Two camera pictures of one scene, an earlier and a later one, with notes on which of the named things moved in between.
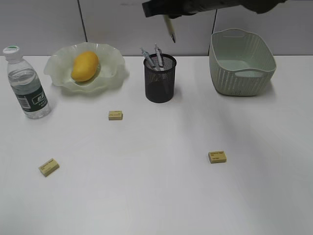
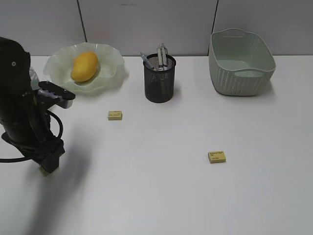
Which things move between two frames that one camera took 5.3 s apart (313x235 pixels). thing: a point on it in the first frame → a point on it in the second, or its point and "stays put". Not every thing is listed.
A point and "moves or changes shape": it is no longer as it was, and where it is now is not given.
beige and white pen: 170,25 → 163,57
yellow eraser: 217,156 stays put
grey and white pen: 159,58 moves or changes shape
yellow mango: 84,66 stays put
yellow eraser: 115,115 stays put
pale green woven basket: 240,63 stays put
